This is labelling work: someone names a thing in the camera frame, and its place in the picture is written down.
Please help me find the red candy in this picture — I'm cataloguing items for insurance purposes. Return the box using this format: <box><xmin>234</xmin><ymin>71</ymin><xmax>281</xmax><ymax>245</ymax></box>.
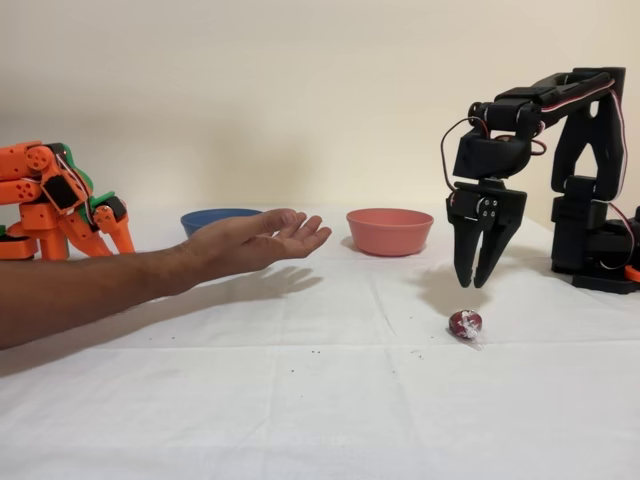
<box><xmin>447</xmin><ymin>308</ymin><xmax>486</xmax><ymax>351</ymax></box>

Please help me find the person's bare forearm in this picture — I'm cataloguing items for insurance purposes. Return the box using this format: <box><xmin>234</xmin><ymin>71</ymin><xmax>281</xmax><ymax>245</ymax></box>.
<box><xmin>0</xmin><ymin>242</ymin><xmax>194</xmax><ymax>351</ymax></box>

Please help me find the person's bare hand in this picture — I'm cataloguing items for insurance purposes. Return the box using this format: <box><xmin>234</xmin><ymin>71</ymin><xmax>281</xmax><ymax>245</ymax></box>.
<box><xmin>182</xmin><ymin>208</ymin><xmax>333</xmax><ymax>294</ymax></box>

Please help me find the pink bowl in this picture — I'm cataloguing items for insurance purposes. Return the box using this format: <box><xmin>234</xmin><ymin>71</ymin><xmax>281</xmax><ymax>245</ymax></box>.
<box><xmin>345</xmin><ymin>207</ymin><xmax>435</xmax><ymax>258</ymax></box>

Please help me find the blue bowl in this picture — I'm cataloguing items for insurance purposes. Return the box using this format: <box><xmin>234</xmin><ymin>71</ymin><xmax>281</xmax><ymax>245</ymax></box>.
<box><xmin>179</xmin><ymin>208</ymin><xmax>265</xmax><ymax>240</ymax></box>

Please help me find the white tablecloth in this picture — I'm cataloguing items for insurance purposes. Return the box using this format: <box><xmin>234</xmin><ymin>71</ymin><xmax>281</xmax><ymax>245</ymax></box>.
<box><xmin>0</xmin><ymin>202</ymin><xmax>640</xmax><ymax>480</ymax></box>

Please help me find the orange arm servo cable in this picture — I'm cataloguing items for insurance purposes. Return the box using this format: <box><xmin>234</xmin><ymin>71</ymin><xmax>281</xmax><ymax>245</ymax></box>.
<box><xmin>53</xmin><ymin>149</ymin><xmax>96</xmax><ymax>224</ymax></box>

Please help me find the black gripper servo cable loop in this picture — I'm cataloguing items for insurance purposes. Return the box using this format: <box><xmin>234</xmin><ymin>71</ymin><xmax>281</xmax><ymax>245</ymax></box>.
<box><xmin>439</xmin><ymin>118</ymin><xmax>476</xmax><ymax>194</ymax></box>

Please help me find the striped black arm cable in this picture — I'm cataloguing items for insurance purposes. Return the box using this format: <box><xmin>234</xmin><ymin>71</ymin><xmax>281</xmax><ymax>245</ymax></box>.
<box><xmin>542</xmin><ymin>74</ymin><xmax>629</xmax><ymax>204</ymax></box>

